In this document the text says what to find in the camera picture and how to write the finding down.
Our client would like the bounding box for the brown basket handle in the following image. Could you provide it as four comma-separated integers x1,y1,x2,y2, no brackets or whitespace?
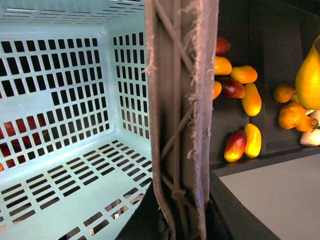
145,0,219,240

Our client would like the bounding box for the light blue plastic basket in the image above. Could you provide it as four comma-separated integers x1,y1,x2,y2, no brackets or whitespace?
0,0,152,240

